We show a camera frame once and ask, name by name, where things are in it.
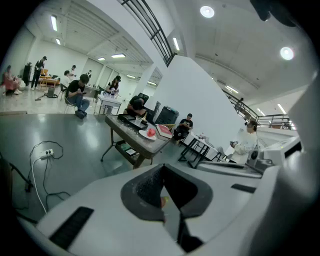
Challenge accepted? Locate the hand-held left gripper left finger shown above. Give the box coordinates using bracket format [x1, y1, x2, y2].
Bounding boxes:
[36, 163, 185, 256]

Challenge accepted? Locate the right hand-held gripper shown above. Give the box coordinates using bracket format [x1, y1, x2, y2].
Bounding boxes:
[197, 136, 303, 179]

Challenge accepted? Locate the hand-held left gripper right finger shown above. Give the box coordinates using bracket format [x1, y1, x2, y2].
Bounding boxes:
[163, 163, 266, 256]

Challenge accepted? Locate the black tray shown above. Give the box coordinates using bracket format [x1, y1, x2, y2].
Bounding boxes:
[117, 113, 151, 130]

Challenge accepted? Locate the white black-leg table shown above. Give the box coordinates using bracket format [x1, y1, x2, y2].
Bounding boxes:
[177, 131, 227, 169]

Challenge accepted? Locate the black balcony railing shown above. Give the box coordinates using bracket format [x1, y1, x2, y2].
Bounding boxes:
[221, 88, 299, 131]

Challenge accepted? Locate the red hardcover book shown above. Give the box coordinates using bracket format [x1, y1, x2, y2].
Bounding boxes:
[155, 124, 174, 139]

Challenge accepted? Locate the black cabinet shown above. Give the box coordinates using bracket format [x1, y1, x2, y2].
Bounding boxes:
[154, 106, 180, 126]

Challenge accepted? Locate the glass coffee table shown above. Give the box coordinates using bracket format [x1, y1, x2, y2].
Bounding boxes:
[100, 113, 174, 170]

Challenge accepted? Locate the white plate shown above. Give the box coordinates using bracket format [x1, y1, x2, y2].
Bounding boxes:
[138, 129, 158, 141]

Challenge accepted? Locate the black office chair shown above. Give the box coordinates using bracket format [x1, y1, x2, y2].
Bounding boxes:
[131, 92, 150, 104]

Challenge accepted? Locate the white metal-leg table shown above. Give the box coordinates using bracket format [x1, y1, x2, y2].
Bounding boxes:
[94, 91, 123, 116]

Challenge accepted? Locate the round ceiling light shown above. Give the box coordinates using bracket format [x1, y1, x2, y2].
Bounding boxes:
[199, 5, 215, 19]
[279, 46, 295, 62]

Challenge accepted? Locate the black stair railing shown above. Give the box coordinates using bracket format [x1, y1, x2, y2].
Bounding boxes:
[119, 0, 178, 67]

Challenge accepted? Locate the white power strip with cables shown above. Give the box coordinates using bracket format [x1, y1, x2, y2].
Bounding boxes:
[28, 140, 72, 211]

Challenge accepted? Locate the white power cable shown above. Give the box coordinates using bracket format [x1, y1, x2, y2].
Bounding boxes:
[31, 156, 48, 215]

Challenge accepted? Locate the metal frame chair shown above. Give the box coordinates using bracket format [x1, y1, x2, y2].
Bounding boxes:
[63, 96, 79, 115]

